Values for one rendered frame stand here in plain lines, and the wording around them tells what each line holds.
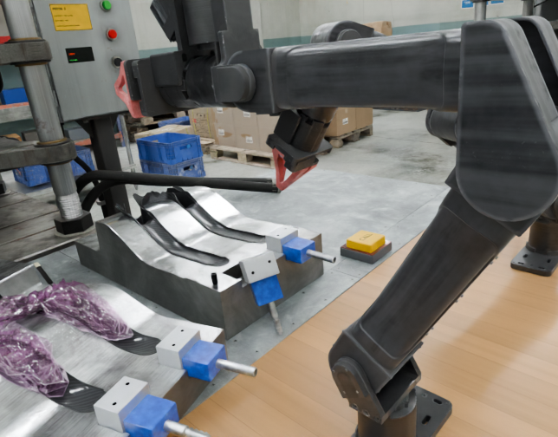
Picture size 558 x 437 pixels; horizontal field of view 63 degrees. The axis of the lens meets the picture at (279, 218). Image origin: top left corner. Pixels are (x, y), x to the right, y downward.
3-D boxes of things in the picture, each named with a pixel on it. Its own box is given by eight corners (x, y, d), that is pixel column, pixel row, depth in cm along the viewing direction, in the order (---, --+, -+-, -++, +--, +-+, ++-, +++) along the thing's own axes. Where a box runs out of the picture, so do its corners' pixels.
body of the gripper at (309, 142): (262, 145, 71) (279, 103, 66) (301, 133, 78) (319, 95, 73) (292, 169, 68) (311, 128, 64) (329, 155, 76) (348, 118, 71)
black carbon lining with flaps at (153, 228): (278, 247, 87) (273, 200, 84) (215, 282, 76) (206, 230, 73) (170, 215, 109) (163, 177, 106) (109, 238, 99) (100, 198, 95)
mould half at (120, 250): (323, 274, 90) (320, 210, 85) (227, 341, 72) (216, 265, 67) (172, 225, 122) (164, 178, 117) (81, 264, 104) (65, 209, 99)
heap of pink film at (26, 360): (145, 326, 68) (134, 279, 65) (44, 411, 53) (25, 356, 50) (26, 300, 78) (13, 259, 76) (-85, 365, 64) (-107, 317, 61)
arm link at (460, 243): (320, 363, 49) (498, 101, 29) (355, 334, 54) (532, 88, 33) (362, 408, 47) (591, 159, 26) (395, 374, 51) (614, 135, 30)
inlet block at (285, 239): (343, 268, 78) (342, 239, 76) (327, 280, 75) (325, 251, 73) (285, 251, 87) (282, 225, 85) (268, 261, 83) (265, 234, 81)
